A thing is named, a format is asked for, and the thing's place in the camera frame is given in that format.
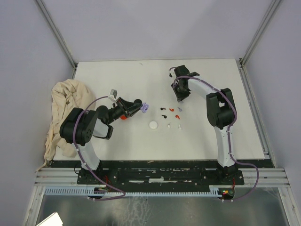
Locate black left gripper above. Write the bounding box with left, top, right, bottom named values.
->
left=107, top=97, right=143, bottom=124

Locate purple earbud charging case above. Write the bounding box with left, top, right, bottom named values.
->
left=141, top=103, right=149, bottom=113

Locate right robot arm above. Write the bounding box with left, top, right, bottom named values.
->
left=169, top=65, right=238, bottom=184

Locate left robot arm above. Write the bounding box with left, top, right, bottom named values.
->
left=59, top=97, right=143, bottom=184

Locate orange earbud charging case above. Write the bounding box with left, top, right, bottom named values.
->
left=120, top=115, right=127, bottom=120

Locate black earbud charging case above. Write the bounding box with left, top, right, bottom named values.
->
left=134, top=99, right=142, bottom=104

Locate white earbud charging case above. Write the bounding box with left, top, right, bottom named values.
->
left=149, top=121, right=158, bottom=129

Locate cream crumpled cloth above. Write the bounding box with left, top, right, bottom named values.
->
left=42, top=79, right=96, bottom=166

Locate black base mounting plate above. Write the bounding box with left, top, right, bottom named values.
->
left=77, top=169, right=244, bottom=192

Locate white paper sheet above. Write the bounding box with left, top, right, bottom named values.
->
left=37, top=212, right=63, bottom=226

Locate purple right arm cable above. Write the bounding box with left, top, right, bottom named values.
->
left=169, top=66, right=260, bottom=201

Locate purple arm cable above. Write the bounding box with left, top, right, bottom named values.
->
left=169, top=66, right=260, bottom=201
left=72, top=96, right=127, bottom=201

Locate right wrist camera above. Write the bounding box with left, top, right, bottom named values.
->
left=169, top=67, right=175, bottom=78

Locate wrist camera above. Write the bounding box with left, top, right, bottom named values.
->
left=108, top=89, right=118, bottom=100
left=169, top=67, right=175, bottom=78

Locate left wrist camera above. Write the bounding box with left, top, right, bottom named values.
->
left=108, top=89, right=118, bottom=100

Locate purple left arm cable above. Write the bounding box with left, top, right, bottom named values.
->
left=72, top=96, right=127, bottom=201

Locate right aluminium corner post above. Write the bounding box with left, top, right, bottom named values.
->
left=239, top=0, right=283, bottom=68

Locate aluminium corner post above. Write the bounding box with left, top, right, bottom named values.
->
left=239, top=0, right=283, bottom=68
left=34, top=0, right=78, bottom=73

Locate aluminium frame rail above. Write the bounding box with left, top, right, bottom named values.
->
left=34, top=168, right=289, bottom=187

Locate white slotted cable duct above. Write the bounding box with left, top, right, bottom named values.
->
left=44, top=186, right=233, bottom=196

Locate left aluminium corner post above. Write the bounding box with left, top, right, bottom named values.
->
left=34, top=0, right=78, bottom=73

